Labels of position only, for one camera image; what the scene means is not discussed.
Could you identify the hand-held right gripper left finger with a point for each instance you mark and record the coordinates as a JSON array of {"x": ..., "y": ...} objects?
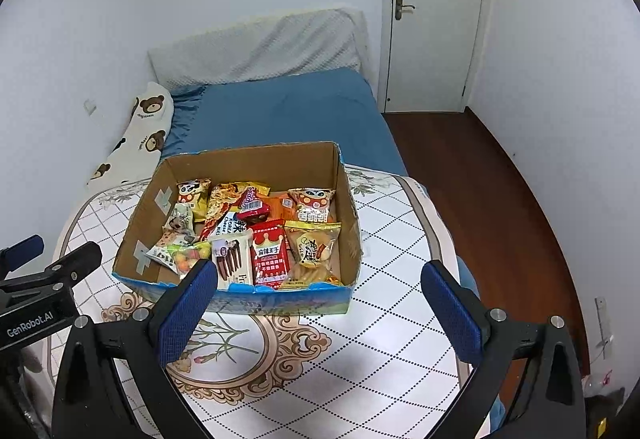
[{"x": 185, "y": 314}]

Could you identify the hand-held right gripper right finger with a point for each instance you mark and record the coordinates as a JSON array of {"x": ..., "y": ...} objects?
[{"x": 452, "y": 314}]

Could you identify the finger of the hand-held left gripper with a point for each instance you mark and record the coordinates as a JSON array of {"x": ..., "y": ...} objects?
[
  {"x": 75, "y": 264},
  {"x": 22, "y": 250}
]

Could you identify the colourful candy ball bag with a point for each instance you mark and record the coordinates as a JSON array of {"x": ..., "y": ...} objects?
[{"x": 192, "y": 256}]

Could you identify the white green snack packet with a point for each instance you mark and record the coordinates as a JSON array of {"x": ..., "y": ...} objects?
[{"x": 160, "y": 254}]

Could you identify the white chocolate stick packet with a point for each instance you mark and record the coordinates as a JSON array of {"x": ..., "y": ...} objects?
[{"x": 230, "y": 261}]

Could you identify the bear print snack packet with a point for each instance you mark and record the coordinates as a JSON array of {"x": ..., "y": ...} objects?
[{"x": 179, "y": 221}]

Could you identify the white cheese snack packet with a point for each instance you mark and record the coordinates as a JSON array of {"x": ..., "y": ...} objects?
[{"x": 229, "y": 228}]

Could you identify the red crown print packet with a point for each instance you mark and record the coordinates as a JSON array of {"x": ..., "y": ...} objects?
[{"x": 270, "y": 259}]

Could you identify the yellow rice cracker packet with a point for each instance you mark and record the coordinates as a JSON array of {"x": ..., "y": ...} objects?
[{"x": 312, "y": 254}]

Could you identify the cardboard box with blue rim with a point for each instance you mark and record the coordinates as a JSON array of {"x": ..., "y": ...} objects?
[{"x": 250, "y": 164}]

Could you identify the pizza print snack packet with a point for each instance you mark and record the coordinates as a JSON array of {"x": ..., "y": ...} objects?
[{"x": 220, "y": 206}]

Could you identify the yellow panda snack packet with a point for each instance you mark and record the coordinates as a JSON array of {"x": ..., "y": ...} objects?
[{"x": 195, "y": 194}]

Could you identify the dark red candy packet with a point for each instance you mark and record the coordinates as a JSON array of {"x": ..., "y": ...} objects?
[{"x": 252, "y": 205}]

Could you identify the orange snack packet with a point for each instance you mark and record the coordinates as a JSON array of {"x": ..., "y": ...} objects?
[{"x": 280, "y": 209}]

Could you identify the bear print pillow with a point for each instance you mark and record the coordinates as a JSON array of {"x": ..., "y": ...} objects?
[{"x": 145, "y": 134}]

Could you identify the clear plastic bag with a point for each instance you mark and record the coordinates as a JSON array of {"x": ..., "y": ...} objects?
[{"x": 600, "y": 386}]

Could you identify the red gold panda packet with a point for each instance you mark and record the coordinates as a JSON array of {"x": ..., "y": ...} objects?
[{"x": 312, "y": 206}]

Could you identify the black floor object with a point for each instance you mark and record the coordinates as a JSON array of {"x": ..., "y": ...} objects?
[{"x": 602, "y": 419}]

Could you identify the blue bed sheet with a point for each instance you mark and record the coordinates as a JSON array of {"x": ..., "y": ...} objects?
[{"x": 300, "y": 114}]

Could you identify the white door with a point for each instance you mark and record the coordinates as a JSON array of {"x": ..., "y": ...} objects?
[{"x": 435, "y": 9}]

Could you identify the white wall power strip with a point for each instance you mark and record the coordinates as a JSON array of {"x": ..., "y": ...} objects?
[{"x": 602, "y": 319}]

